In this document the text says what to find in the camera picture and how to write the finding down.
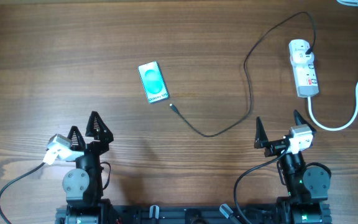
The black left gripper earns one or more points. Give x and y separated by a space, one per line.
89 146

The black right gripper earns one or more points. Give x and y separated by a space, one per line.
279 146

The teal screen smartphone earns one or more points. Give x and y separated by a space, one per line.
153 82

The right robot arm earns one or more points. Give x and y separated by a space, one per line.
307 184

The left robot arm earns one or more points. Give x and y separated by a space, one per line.
83 185

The white USB charger plug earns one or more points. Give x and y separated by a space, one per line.
300 58

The white power strip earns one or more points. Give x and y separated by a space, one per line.
306 82

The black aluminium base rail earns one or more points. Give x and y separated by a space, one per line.
255 213

